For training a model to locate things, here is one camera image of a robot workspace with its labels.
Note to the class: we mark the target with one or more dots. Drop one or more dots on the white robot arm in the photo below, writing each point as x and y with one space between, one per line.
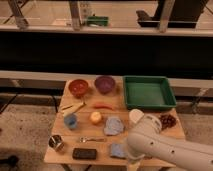
145 138

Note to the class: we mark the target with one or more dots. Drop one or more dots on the purple bowl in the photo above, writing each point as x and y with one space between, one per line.
104 84

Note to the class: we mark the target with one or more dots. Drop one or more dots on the red bowl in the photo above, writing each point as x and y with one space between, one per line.
78 87

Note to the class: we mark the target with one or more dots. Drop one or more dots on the red chili pepper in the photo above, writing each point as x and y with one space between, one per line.
103 106

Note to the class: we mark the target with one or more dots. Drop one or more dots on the yellow round fruit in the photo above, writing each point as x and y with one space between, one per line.
95 117

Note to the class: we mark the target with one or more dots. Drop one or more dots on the green plastic tray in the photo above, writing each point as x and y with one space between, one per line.
148 92

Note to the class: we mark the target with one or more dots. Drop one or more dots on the crumpled blue cloth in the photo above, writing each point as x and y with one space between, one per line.
113 126

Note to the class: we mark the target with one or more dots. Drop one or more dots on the white cup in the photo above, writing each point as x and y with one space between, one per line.
134 116

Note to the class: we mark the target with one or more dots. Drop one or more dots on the yellow banana peel toy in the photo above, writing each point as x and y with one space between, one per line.
72 109

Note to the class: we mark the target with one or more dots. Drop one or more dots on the wooden folding table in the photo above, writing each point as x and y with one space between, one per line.
86 129

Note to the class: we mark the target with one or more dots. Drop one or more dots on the blue cup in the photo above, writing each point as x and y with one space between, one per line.
70 121

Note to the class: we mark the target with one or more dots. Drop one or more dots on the silver fork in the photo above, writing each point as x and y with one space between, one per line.
85 139

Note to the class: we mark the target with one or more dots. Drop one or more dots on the blue sponge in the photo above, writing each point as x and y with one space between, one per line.
116 151

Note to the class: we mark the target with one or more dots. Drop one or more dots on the green box on shelf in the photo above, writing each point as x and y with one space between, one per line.
97 20

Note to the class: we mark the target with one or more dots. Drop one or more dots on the dark red grape bunch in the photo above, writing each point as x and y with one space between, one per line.
167 121

